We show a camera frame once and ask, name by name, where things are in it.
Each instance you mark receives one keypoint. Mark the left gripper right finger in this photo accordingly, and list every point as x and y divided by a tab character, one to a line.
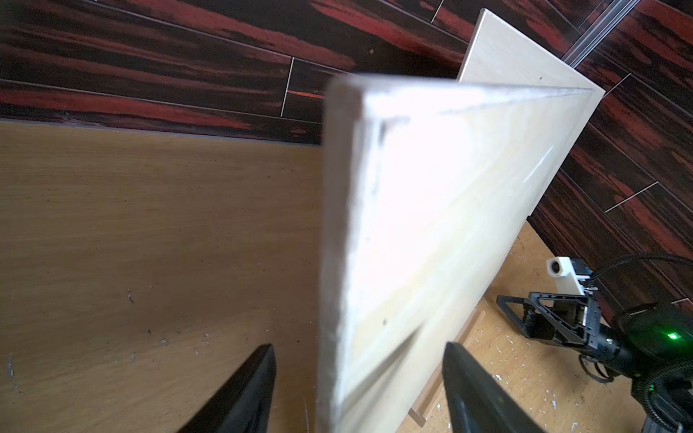
477	403

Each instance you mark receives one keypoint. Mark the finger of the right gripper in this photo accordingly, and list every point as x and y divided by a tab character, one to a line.
551	319

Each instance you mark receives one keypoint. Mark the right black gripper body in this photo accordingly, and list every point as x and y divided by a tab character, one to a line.
595	341

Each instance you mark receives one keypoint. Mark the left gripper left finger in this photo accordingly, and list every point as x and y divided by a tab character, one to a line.
244	402

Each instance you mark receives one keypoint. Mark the white canvas board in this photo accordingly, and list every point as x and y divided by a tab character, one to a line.
514	54
426	185

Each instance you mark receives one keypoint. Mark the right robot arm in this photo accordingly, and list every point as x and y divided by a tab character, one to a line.
651	344

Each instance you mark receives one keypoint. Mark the right aluminium corner post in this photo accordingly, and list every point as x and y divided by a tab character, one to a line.
605	23

